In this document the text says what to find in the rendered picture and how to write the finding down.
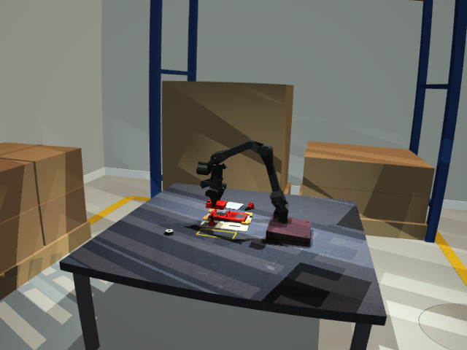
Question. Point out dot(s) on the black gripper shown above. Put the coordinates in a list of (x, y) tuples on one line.
[(217, 190)]

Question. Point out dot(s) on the white flat square sheet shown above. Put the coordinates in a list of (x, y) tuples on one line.
[(235, 206)]

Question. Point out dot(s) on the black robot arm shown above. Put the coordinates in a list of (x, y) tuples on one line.
[(266, 152)]

